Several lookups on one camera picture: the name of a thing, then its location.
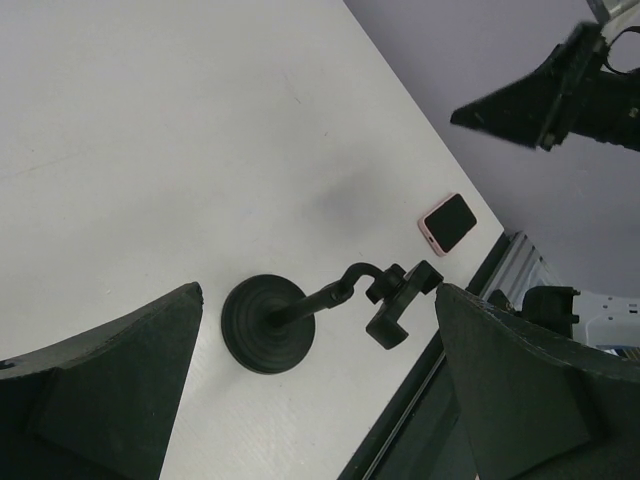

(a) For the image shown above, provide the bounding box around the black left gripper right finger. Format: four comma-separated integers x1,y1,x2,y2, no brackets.
435,283,639,479

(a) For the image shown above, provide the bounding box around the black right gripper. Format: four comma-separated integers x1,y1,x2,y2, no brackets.
450,22,639,151

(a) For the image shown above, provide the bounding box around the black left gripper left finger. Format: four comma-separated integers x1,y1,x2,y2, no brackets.
1,282,203,479

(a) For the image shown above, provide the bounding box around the phone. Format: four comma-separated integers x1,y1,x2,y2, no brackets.
417,193,477,257

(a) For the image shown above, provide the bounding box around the black phone stand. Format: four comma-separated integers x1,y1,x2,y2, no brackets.
221,261,443,375

